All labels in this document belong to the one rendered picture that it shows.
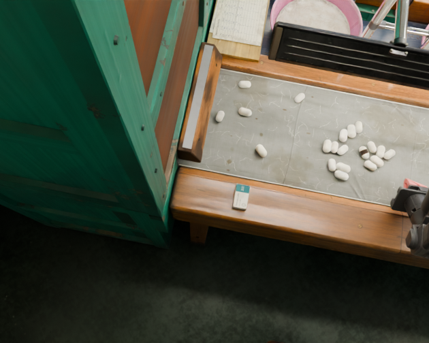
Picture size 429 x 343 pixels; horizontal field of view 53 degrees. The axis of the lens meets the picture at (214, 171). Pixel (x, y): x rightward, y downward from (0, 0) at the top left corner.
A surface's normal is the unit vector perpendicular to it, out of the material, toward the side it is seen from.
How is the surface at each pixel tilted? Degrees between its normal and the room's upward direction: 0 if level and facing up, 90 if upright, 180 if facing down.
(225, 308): 0
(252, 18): 0
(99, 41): 90
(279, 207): 0
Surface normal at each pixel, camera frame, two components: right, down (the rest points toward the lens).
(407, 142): 0.05, -0.27
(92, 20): 0.98, 0.19
